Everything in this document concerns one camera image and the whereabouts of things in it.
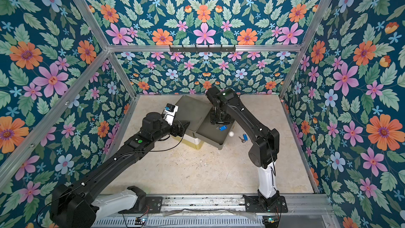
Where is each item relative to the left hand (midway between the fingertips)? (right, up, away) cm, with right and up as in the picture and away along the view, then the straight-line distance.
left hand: (183, 118), depth 77 cm
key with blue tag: (+35, -14, +19) cm, 42 cm away
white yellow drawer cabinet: (+3, -13, +7) cm, 15 cm away
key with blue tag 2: (+20, -6, +7) cm, 22 cm away
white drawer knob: (+24, -8, +2) cm, 25 cm away
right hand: (+17, -2, +6) cm, 18 cm away
